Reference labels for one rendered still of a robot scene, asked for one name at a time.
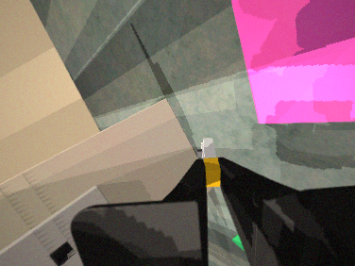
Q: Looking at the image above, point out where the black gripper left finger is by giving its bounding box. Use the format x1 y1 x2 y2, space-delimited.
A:
70 159 209 266

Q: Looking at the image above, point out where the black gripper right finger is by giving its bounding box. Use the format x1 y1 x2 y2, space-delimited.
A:
218 158 355 266

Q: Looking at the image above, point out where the green flat rectangle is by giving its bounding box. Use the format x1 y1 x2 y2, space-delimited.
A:
232 234 244 251

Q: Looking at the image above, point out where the pink square zone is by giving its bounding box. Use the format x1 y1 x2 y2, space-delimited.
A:
231 0 355 124

